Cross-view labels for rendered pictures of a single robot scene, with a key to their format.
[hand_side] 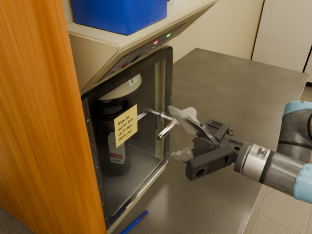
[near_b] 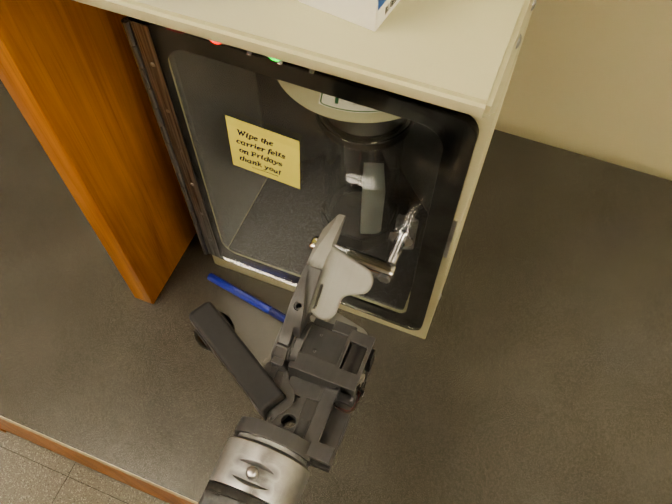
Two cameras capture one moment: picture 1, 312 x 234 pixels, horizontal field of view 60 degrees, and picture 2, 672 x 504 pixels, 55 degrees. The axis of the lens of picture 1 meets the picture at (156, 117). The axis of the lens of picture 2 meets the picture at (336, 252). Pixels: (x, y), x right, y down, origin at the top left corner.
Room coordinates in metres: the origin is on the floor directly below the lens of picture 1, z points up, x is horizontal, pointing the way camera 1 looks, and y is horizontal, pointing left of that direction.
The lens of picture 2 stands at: (0.46, -0.34, 1.75)
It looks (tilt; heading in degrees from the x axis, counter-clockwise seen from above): 60 degrees down; 78
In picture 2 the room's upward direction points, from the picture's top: straight up
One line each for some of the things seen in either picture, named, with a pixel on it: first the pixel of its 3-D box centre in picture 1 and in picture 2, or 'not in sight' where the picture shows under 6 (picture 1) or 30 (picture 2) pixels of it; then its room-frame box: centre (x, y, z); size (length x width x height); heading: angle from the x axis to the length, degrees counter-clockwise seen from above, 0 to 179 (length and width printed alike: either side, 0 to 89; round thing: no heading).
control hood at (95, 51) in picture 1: (152, 37); (262, 31); (0.48, 0.01, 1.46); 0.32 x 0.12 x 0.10; 147
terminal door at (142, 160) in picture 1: (137, 140); (306, 206); (0.51, 0.05, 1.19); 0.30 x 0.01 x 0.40; 146
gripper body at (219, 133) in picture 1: (221, 146); (308, 388); (0.47, -0.15, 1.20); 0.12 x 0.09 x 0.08; 57
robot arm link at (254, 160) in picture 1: (254, 161); (261, 471); (0.42, -0.22, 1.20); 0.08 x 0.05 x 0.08; 147
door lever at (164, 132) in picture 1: (163, 126); (360, 246); (0.55, -0.02, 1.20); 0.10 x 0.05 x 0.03; 146
